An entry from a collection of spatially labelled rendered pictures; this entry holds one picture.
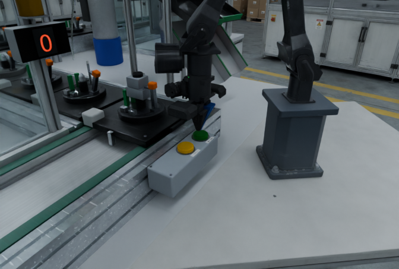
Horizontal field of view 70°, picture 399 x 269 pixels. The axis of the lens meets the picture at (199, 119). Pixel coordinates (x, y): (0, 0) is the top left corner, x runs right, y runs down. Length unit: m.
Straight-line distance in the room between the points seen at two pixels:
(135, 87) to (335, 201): 0.59
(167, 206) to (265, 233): 0.23
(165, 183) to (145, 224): 0.10
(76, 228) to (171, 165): 0.22
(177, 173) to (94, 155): 0.27
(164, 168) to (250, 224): 0.22
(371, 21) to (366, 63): 0.57
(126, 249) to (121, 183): 0.13
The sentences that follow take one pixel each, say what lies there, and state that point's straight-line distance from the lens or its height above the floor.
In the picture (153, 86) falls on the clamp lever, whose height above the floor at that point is 1.07.
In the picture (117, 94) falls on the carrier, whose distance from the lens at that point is 1.03.
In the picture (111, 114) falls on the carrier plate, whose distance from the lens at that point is 0.88.
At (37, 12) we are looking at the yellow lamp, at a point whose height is 1.27.
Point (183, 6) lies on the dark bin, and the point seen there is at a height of 1.24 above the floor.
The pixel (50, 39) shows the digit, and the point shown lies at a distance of 0.76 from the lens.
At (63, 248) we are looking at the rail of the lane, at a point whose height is 0.93.
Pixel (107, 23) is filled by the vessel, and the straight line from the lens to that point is 1.74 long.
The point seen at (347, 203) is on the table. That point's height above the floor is 0.86.
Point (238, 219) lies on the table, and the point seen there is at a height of 0.86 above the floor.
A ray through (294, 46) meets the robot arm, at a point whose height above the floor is 1.20.
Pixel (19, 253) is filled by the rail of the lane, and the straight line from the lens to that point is 0.57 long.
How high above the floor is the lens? 1.34
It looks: 27 degrees down
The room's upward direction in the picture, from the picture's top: straight up
